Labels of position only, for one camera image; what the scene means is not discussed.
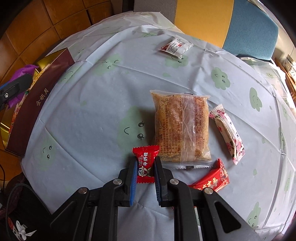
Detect purple snack packet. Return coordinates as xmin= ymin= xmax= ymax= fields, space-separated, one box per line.
xmin=4 ymin=64 xmax=38 ymax=108

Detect small red candy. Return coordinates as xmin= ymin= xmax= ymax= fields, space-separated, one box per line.
xmin=132 ymin=145 xmax=159 ymax=183

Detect orange crispy cake clear bag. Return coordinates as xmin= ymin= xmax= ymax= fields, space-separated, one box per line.
xmin=151 ymin=90 xmax=212 ymax=169

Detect red gold pastry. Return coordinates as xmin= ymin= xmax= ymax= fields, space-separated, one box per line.
xmin=189 ymin=158 xmax=230 ymax=192

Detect pink floral snack bar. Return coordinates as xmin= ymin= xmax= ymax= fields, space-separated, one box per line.
xmin=209 ymin=104 xmax=245 ymax=165

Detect white printed snack packet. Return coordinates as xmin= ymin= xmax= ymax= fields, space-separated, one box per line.
xmin=159 ymin=35 xmax=193 ymax=59

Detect gold tin box maroon sides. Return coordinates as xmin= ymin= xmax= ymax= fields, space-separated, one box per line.
xmin=1 ymin=48 xmax=74 ymax=157

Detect wooden cabinet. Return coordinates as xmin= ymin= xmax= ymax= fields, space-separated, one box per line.
xmin=1 ymin=1 xmax=113 ymax=82

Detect white cloud-print tablecloth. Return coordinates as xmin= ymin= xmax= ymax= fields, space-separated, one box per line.
xmin=22 ymin=13 xmax=295 ymax=240

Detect wooden side table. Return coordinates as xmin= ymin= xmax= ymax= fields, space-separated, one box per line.
xmin=274 ymin=58 xmax=296 ymax=103

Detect grey yellow blue sofa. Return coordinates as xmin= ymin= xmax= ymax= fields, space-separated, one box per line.
xmin=133 ymin=1 xmax=278 ymax=60

